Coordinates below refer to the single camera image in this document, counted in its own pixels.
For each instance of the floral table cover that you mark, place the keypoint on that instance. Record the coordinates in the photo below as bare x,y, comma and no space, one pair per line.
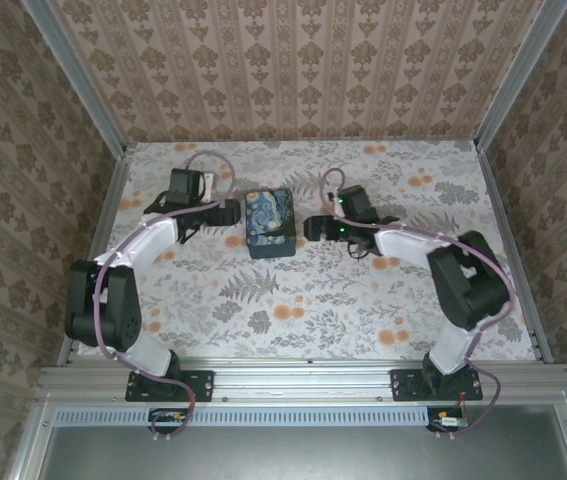
313,320

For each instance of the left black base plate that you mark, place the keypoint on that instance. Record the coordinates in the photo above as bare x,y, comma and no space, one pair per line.
203,385

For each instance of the aluminium frame post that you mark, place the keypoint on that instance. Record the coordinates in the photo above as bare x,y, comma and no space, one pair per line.
523,75
78,80

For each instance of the blue starry print box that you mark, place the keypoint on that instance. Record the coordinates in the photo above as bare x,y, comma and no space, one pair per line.
269,220

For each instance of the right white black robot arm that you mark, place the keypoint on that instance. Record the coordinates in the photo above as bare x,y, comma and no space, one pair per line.
468,285

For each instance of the aluminium frame rail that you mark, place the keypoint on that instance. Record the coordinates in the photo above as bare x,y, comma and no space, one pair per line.
513,225
105,225
303,375

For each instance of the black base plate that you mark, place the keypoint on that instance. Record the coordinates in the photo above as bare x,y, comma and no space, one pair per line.
203,385
403,385

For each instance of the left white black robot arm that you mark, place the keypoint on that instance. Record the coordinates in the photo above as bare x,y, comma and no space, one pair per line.
113,310

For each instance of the small circuit board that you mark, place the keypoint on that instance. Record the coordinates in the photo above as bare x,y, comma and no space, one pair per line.
168,417
450,421

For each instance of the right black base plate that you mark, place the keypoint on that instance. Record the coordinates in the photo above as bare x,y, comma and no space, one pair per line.
403,385

